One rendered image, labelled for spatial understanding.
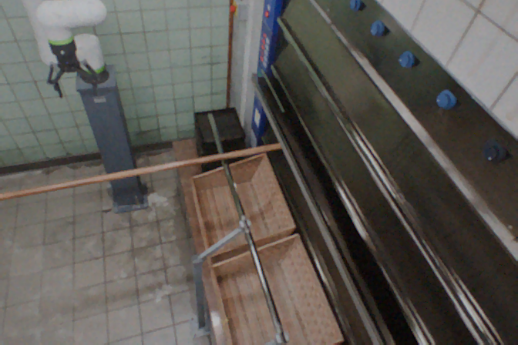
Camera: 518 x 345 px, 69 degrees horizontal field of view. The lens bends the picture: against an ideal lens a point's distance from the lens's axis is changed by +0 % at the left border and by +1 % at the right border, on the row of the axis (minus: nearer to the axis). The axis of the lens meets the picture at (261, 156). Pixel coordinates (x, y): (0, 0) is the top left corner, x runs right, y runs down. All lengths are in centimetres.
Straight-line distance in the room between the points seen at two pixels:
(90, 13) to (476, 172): 135
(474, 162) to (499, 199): 10
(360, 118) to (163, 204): 215
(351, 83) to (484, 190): 59
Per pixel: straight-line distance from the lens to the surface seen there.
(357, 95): 133
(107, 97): 235
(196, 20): 278
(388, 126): 121
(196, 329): 269
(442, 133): 105
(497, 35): 91
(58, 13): 158
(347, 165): 145
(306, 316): 208
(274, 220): 225
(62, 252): 310
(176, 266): 286
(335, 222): 144
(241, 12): 242
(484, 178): 99
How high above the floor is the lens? 258
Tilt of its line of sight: 48 degrees down
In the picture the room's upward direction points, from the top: 8 degrees clockwise
